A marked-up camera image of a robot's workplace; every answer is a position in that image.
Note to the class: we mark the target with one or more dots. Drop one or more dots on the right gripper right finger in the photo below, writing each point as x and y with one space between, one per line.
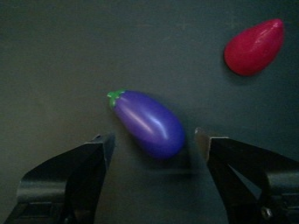
241 175

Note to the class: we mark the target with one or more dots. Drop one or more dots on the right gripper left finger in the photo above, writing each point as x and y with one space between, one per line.
78 175

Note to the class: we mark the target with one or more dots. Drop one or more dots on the purple toy eggplant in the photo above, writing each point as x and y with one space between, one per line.
150 124

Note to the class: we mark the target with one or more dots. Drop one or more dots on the red toy strawberry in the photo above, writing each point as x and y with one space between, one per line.
255 48

